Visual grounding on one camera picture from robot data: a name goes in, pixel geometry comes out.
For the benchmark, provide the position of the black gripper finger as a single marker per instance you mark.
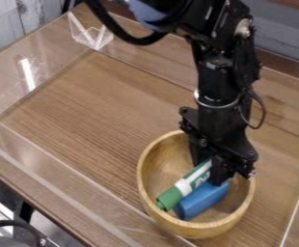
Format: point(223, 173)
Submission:
point(222, 170)
point(200, 150)

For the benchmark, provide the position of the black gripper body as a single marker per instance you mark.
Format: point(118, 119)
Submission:
point(220, 122)

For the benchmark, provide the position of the green white marker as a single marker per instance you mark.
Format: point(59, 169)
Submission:
point(184, 186)

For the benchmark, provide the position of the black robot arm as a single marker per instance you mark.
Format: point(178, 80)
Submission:
point(216, 26)

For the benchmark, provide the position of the brown wooden bowl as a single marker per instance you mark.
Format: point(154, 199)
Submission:
point(162, 165)

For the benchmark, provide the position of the blue rectangular block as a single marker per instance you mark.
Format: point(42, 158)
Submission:
point(202, 199)

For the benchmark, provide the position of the clear acrylic corner bracket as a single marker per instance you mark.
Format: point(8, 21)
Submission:
point(92, 37)

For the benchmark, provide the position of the clear acrylic tray wall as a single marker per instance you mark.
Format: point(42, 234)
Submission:
point(75, 201)

